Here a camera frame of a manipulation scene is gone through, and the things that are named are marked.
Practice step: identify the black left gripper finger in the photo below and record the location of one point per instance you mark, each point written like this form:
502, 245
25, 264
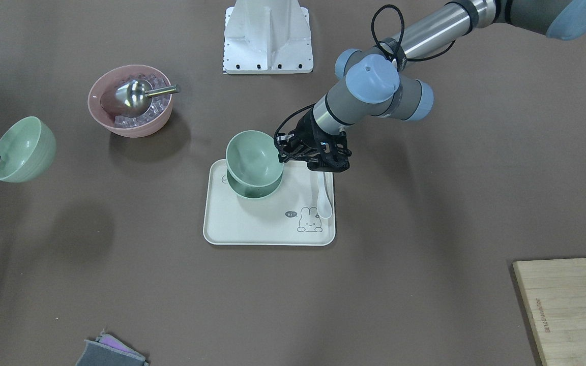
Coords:
284, 144

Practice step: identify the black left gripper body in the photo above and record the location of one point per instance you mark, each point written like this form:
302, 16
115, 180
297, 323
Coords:
305, 129

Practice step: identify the green bowl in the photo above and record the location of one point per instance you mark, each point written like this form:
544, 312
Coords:
253, 159
27, 149
252, 192

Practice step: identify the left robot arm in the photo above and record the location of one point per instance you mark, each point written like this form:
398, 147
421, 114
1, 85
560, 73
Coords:
371, 82

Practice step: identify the green bowl on tray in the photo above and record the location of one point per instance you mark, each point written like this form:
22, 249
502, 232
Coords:
252, 192

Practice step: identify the white plastic spoon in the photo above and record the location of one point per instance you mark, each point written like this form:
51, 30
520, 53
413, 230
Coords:
323, 205

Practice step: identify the cream bunny tray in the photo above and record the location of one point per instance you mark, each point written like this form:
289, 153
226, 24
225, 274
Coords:
287, 217

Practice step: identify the metal ice scoop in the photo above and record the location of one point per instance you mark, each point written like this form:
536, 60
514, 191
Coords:
135, 96

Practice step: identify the grey cloth pouch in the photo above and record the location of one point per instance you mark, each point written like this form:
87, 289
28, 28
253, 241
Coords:
106, 349

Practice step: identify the bamboo cutting board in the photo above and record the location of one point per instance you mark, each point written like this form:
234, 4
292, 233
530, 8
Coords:
553, 293

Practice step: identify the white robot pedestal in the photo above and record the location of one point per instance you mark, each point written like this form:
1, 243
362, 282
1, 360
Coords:
267, 37

